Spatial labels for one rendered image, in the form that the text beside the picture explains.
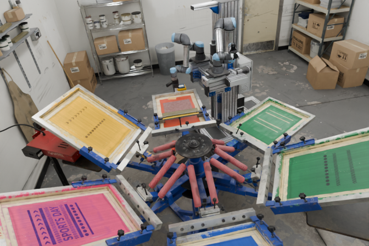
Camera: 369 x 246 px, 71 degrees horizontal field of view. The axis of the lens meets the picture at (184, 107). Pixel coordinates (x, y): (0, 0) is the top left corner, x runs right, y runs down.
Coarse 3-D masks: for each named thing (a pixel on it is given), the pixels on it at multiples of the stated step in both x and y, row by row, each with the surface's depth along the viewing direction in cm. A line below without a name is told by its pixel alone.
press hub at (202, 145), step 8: (184, 136) 216; (192, 136) 216; (200, 136) 215; (176, 144) 209; (184, 144) 208; (192, 144) 205; (200, 144) 206; (208, 144) 206; (184, 152) 200; (192, 152) 200; (200, 152) 199; (208, 152) 198; (184, 160) 235; (192, 160) 211; (200, 160) 214; (200, 168) 214; (216, 168) 224; (200, 176) 214; (184, 184) 212; (184, 192) 218; (208, 192) 216; (192, 200) 240; (192, 216) 260; (192, 232) 273
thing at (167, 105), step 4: (160, 100) 336; (164, 100) 335; (168, 100) 334; (172, 100) 333; (160, 104) 328; (164, 104) 327; (168, 104) 326; (172, 104) 325; (176, 104) 325; (164, 108) 320; (168, 108) 319; (172, 108) 318; (176, 108) 317; (164, 112) 313; (168, 112) 312; (168, 120) 298; (172, 120) 297; (176, 120) 296; (164, 124) 292; (168, 124) 292; (172, 124) 291; (176, 124) 290
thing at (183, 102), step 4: (184, 96) 340; (188, 96) 339; (176, 100) 332; (180, 100) 332; (184, 100) 331; (188, 100) 330; (180, 104) 324; (184, 104) 323; (188, 104) 322; (192, 104) 322; (180, 108) 317; (184, 108) 316; (188, 108) 315; (192, 116) 300; (196, 116) 300; (184, 120) 295; (188, 120) 295; (192, 120) 294; (196, 120) 293
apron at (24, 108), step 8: (16, 88) 329; (16, 96) 327; (24, 96) 345; (16, 104) 321; (24, 104) 339; (32, 104) 362; (16, 112) 318; (24, 112) 339; (32, 112) 353; (24, 120) 330; (24, 128) 329; (32, 128) 352
